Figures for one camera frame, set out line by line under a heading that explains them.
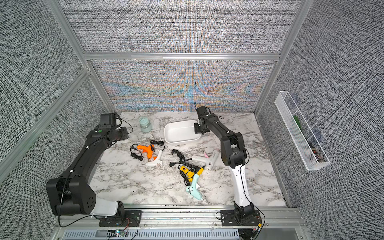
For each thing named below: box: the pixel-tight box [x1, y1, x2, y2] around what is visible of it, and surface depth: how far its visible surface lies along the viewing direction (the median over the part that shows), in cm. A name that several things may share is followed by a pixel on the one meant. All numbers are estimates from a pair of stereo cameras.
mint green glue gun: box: [186, 174, 202, 201], surface depth 83 cm
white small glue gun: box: [145, 149, 163, 167], surface depth 94 cm
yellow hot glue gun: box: [177, 165, 205, 183], surface depth 89 cm
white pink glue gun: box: [191, 150, 219, 171], surface depth 94 cm
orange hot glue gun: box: [136, 144, 158, 160], surface depth 99 cm
